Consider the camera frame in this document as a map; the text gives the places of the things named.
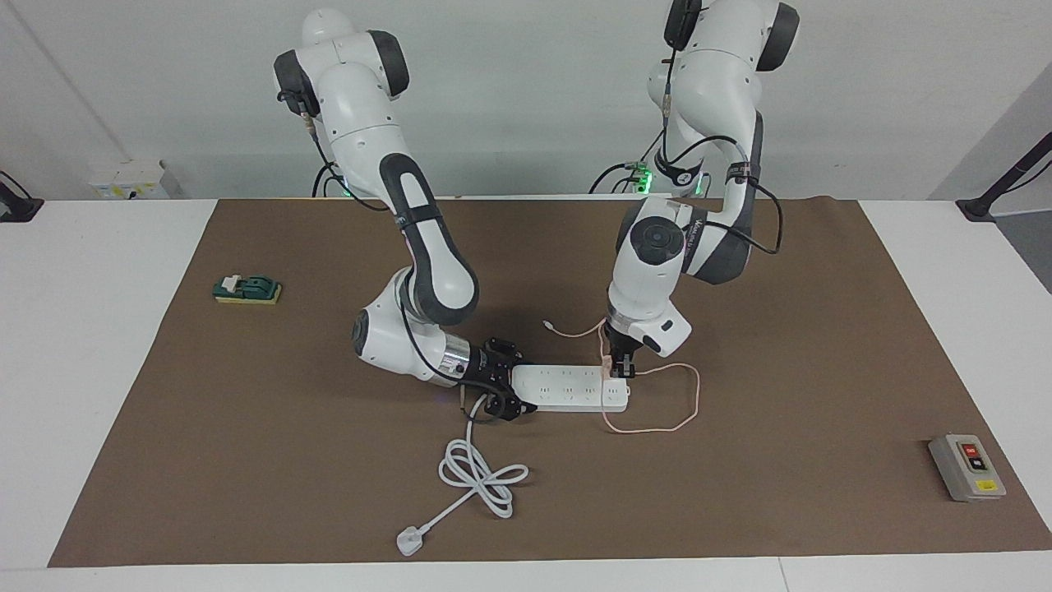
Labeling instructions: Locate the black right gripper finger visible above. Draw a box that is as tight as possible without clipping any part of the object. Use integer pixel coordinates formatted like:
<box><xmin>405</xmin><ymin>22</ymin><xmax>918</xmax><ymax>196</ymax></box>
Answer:
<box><xmin>483</xmin><ymin>393</ymin><xmax>539</xmax><ymax>423</ymax></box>
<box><xmin>487</xmin><ymin>335</ymin><xmax>527</xmax><ymax>368</ymax></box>

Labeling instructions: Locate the black clamp mount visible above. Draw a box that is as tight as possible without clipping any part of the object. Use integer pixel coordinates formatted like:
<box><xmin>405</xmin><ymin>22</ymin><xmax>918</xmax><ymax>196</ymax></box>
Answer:
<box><xmin>0</xmin><ymin>170</ymin><xmax>44</xmax><ymax>223</ymax></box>

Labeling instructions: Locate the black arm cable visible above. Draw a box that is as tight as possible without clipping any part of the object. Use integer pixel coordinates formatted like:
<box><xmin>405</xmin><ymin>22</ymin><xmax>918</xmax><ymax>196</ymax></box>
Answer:
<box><xmin>656</xmin><ymin>45</ymin><xmax>786</xmax><ymax>257</ymax></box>
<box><xmin>300</xmin><ymin>99</ymin><xmax>463</xmax><ymax>385</ymax></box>

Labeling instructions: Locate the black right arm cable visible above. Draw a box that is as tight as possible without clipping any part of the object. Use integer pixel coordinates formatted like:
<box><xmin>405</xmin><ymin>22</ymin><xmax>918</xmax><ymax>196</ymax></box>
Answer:
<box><xmin>300</xmin><ymin>99</ymin><xmax>463</xmax><ymax>385</ymax></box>

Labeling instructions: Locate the brown table mat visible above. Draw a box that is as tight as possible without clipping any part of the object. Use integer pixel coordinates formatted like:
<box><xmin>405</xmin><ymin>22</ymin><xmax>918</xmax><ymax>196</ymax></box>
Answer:
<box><xmin>48</xmin><ymin>197</ymin><xmax>1052</xmax><ymax>568</ymax></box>

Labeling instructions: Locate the white power strip with cord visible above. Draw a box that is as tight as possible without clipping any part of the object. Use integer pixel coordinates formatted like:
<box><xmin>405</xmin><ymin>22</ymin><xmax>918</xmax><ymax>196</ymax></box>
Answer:
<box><xmin>396</xmin><ymin>364</ymin><xmax>631</xmax><ymax>558</ymax></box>

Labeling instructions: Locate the black angled stand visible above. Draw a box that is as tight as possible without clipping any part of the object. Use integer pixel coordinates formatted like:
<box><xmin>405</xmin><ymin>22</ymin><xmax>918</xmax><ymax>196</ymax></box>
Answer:
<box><xmin>956</xmin><ymin>132</ymin><xmax>1052</xmax><ymax>223</ymax></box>

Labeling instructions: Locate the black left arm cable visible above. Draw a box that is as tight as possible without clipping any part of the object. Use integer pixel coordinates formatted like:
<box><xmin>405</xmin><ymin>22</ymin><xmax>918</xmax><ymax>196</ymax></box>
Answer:
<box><xmin>656</xmin><ymin>45</ymin><xmax>786</xmax><ymax>257</ymax></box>

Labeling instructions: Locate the white box with yellow labels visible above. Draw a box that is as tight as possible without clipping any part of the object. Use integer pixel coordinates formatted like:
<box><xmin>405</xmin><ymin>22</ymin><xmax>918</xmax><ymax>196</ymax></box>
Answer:
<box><xmin>89</xmin><ymin>160</ymin><xmax>183</xmax><ymax>200</ymax></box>

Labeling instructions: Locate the grey push-button switch box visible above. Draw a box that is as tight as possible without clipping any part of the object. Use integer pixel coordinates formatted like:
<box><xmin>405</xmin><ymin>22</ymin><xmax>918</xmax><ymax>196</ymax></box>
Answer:
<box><xmin>928</xmin><ymin>433</ymin><xmax>1008</xmax><ymax>503</ymax></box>

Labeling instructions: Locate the pink charging cable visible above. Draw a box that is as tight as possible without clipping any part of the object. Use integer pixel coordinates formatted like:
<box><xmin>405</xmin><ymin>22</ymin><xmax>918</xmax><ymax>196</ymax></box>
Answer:
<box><xmin>543</xmin><ymin>319</ymin><xmax>701</xmax><ymax>435</ymax></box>

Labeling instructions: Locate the green knife switch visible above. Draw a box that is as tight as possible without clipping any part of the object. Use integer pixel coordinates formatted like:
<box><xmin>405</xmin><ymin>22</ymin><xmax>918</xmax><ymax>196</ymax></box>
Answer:
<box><xmin>213</xmin><ymin>275</ymin><xmax>283</xmax><ymax>306</ymax></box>

